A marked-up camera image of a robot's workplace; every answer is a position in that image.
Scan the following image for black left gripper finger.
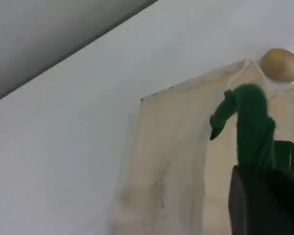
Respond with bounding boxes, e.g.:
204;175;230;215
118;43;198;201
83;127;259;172
237;167;294;235
228;165;251;235

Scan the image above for beige canvas handbag green handles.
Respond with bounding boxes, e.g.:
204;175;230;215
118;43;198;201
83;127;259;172
112;58;294;235

